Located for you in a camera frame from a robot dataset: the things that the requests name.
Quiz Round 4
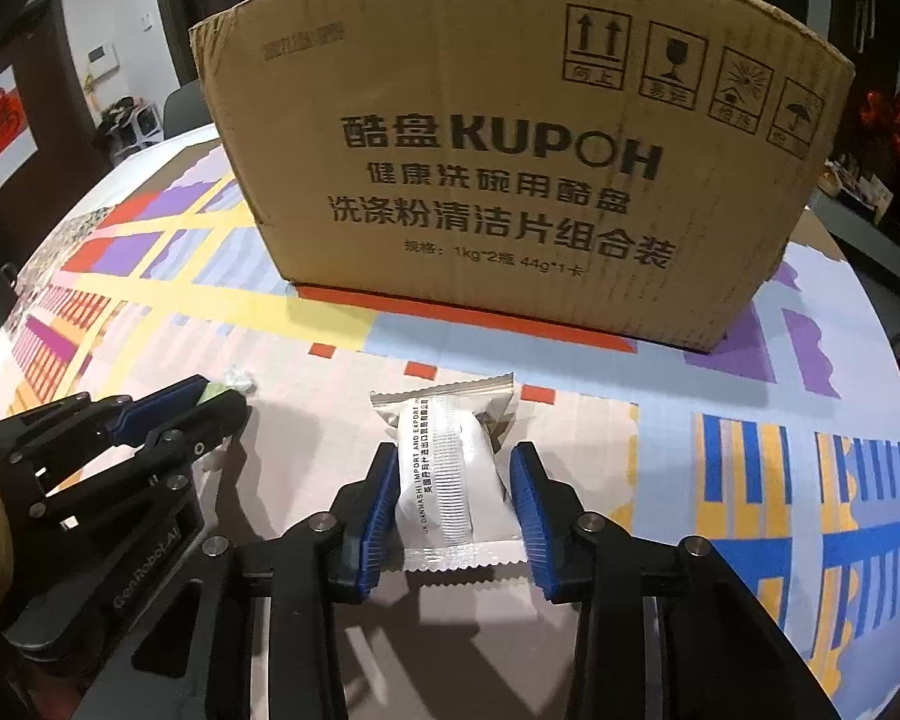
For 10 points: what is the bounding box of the white shelf rack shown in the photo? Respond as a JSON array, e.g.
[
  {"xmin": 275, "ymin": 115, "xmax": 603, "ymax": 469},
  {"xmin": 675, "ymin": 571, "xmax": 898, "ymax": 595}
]
[{"xmin": 101, "ymin": 96, "xmax": 166, "ymax": 158}]

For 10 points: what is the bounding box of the grey dining chair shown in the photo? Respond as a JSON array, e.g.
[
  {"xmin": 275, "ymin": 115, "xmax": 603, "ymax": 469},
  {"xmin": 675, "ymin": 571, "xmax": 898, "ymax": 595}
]
[{"xmin": 163, "ymin": 79, "xmax": 215, "ymax": 140}]

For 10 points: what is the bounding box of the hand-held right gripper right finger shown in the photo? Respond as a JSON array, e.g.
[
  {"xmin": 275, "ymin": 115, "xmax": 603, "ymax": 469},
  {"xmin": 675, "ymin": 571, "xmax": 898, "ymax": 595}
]
[{"xmin": 507, "ymin": 441, "xmax": 830, "ymax": 720}]

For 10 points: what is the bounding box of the brown cardboard box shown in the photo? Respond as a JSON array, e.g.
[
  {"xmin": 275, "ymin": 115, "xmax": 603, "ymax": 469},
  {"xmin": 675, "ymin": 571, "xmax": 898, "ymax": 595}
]
[{"xmin": 189, "ymin": 0, "xmax": 856, "ymax": 355}]

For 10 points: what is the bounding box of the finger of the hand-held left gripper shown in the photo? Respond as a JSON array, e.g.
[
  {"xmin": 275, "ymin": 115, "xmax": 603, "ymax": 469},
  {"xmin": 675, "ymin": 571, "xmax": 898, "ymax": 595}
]
[
  {"xmin": 28, "ymin": 392, "xmax": 254, "ymax": 524},
  {"xmin": 0, "ymin": 376, "xmax": 209, "ymax": 479}
]

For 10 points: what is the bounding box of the dark wood wardrobe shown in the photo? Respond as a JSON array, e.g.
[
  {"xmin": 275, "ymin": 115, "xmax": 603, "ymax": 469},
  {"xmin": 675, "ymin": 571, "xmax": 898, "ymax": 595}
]
[{"xmin": 832, "ymin": 0, "xmax": 900, "ymax": 102}]

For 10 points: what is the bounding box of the red paper-cut poster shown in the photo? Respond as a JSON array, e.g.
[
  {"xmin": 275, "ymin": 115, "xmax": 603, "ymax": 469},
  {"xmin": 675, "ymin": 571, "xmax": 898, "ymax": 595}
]
[{"xmin": 0, "ymin": 64, "xmax": 38, "ymax": 188}]

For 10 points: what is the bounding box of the white silver snack packet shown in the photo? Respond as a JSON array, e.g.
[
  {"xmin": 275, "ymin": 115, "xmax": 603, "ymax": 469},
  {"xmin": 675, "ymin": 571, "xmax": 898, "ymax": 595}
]
[{"xmin": 367, "ymin": 373, "xmax": 530, "ymax": 572}]

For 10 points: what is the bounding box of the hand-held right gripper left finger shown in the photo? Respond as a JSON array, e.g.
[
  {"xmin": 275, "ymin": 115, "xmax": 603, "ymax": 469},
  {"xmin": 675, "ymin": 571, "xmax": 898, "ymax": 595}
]
[{"xmin": 131, "ymin": 442, "xmax": 402, "ymax": 720}]

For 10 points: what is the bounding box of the light green snack packet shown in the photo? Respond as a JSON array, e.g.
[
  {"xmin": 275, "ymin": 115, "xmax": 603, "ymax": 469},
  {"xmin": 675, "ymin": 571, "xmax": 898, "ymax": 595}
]
[{"xmin": 199, "ymin": 369, "xmax": 260, "ymax": 406}]

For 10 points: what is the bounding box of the dark wooden door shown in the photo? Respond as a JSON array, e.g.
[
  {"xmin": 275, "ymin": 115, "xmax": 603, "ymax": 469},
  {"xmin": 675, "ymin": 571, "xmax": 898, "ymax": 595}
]
[{"xmin": 0, "ymin": 0, "xmax": 110, "ymax": 256}]

